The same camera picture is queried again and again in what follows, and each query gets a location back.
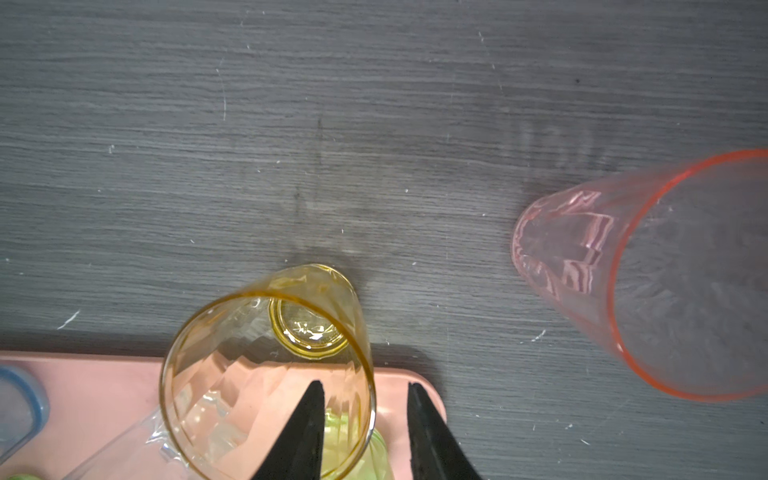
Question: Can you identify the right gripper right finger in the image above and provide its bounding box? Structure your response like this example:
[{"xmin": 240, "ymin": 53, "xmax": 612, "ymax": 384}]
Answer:
[{"xmin": 407, "ymin": 383, "xmax": 481, "ymax": 480}]

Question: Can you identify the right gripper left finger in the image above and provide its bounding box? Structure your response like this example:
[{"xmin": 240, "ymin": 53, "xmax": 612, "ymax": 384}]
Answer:
[{"xmin": 252, "ymin": 380, "xmax": 325, "ymax": 480}]

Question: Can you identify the green small glass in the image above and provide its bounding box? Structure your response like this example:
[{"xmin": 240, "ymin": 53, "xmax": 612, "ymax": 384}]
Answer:
[{"xmin": 320, "ymin": 407, "xmax": 394, "ymax": 480}]

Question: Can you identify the clear tall glass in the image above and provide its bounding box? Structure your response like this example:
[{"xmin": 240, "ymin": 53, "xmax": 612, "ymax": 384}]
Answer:
[{"xmin": 64, "ymin": 409, "xmax": 200, "ymax": 480}]

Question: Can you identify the pink tray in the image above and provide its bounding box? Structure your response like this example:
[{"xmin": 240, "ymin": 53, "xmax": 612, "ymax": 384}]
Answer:
[{"xmin": 1, "ymin": 351, "xmax": 446, "ymax": 479}]

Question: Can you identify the blue-purple glass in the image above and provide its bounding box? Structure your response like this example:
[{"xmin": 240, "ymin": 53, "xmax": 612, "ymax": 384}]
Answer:
[{"xmin": 1, "ymin": 365, "xmax": 50, "ymax": 463}]

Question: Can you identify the pink glass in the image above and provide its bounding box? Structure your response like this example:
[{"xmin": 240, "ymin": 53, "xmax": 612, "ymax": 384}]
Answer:
[{"xmin": 511, "ymin": 149, "xmax": 767, "ymax": 401}]

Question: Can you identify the yellow short glass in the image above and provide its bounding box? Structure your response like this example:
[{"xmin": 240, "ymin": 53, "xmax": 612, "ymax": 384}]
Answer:
[{"xmin": 160, "ymin": 263, "xmax": 377, "ymax": 479}]

